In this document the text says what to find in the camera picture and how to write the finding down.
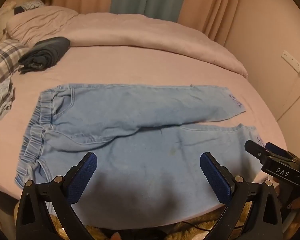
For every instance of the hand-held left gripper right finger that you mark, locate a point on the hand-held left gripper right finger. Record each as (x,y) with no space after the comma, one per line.
(216,177)

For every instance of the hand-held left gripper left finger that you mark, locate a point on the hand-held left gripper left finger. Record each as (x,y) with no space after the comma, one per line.
(83,177)

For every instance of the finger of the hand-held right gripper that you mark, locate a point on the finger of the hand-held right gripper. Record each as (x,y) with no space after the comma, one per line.
(253,149)
(277,149)

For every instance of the light blue denim pants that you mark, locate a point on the light blue denim pants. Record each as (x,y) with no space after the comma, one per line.
(140,155)

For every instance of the white power strip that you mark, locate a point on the white power strip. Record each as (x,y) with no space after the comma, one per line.
(295,65)

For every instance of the folded pale blue clothes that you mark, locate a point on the folded pale blue clothes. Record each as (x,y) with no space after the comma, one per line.
(0,102)

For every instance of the bed with pink sheet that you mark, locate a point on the bed with pink sheet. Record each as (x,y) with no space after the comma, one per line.
(152,65)

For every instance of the dark folded clothes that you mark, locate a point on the dark folded clothes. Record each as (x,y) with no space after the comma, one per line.
(47,52)

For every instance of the plaid pillow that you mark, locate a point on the plaid pillow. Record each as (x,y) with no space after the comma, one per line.
(5,57)

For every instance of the peach curtain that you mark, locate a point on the peach curtain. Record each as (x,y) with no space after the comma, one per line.
(210,2)

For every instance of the pink duvet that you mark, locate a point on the pink duvet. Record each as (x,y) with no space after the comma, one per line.
(140,32)

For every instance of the small checkered pillow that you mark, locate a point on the small checkered pillow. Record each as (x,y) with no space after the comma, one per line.
(32,5)

